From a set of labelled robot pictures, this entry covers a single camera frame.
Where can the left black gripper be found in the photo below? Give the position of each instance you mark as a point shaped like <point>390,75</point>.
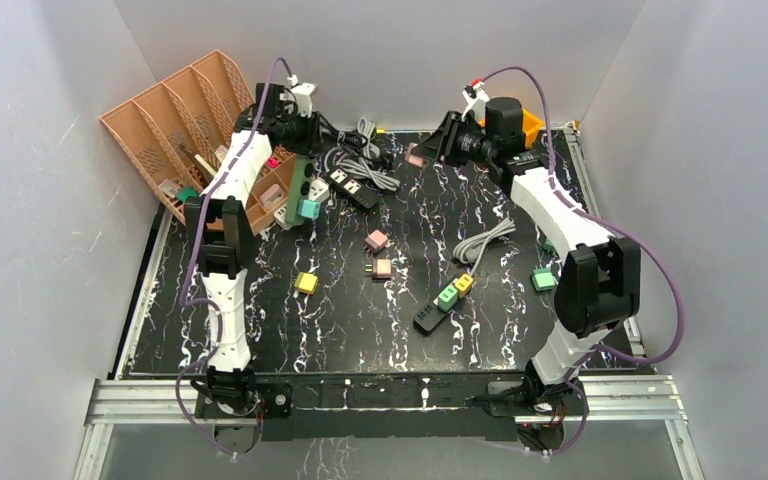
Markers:
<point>308,132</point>

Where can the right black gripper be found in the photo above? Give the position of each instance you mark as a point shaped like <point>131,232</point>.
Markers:
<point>439,145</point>

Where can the dark green power strip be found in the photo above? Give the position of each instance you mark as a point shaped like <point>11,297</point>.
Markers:
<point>299,187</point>

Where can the pink plug adapter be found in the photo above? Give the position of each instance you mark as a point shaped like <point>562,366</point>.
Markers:
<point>376,241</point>
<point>379,269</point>
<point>413,159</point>

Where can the teal plug adapter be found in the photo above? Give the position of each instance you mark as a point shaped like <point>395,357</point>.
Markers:
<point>308,209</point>

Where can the yellow plug adapter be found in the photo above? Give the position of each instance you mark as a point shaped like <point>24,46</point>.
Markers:
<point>306,283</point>

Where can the mint green plug adapter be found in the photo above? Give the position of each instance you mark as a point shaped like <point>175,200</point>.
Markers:
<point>543,279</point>

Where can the black power strip with USB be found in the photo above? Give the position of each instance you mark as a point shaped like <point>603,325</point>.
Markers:
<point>429,317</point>

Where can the white power strip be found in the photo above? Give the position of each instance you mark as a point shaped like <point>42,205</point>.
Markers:
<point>319,192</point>

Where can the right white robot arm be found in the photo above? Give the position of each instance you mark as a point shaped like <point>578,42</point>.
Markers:
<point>599,282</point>

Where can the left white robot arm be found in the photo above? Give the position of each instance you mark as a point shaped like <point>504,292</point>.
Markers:
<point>220,234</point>

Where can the orange plastic bin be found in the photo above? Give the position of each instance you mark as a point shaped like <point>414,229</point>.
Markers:
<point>531,126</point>

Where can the peach desk file organizer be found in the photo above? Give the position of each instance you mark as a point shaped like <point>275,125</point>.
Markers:
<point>178,132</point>

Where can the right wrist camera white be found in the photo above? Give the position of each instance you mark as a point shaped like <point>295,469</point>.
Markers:
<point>476,99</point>

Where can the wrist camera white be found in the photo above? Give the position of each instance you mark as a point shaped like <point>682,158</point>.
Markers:
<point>476,99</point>
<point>301,95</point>

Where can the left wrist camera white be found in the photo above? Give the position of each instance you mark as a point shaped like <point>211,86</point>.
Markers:
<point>301,95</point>

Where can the aluminium frame rail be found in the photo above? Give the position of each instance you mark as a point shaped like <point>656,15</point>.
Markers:
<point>283,400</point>

